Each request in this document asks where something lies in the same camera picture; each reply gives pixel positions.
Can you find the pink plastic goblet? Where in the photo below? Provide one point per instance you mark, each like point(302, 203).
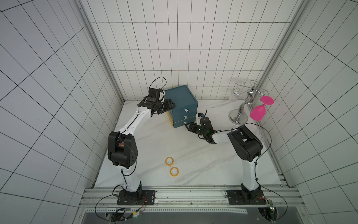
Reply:
point(259, 112)

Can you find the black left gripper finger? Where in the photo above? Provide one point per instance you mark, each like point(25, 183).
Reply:
point(170, 103)
point(164, 111)

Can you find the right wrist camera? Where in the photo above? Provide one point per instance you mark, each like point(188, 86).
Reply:
point(202, 120)

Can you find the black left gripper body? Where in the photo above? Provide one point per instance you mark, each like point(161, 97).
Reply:
point(160, 106)

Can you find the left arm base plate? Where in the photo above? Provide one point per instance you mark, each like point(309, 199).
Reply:
point(139, 197)

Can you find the clear hanging wine glass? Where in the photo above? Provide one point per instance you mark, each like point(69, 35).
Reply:
point(238, 90)

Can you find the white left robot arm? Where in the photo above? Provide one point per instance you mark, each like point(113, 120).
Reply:
point(122, 147)

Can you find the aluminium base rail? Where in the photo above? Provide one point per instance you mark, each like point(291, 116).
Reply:
point(189, 199)

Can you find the chrome glass holder stand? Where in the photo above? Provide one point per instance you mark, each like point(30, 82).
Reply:
point(238, 116)

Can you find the clear glass on table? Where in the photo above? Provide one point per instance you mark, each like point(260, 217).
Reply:
point(261, 135)

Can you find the teal drawer cabinet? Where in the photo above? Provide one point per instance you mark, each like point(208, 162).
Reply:
point(185, 109)

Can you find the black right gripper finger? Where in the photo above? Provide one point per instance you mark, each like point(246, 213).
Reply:
point(202, 137)
point(192, 128)

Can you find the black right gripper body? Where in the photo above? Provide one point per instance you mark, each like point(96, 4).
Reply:
point(196, 128)

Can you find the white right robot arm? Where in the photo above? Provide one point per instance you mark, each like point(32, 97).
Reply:
point(246, 145)

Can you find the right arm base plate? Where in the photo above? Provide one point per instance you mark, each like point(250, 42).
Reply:
point(243, 197)

